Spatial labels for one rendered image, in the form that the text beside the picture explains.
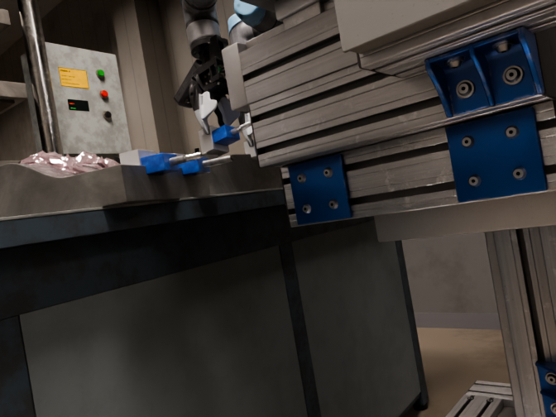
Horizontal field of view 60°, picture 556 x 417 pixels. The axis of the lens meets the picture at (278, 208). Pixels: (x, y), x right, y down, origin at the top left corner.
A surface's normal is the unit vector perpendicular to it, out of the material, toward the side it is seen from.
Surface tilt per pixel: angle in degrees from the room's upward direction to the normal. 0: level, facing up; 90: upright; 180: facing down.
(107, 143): 90
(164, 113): 90
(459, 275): 90
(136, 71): 90
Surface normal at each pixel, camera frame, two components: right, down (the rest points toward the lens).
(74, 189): -0.33, 0.05
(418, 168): -0.64, 0.11
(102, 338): 0.79, -0.14
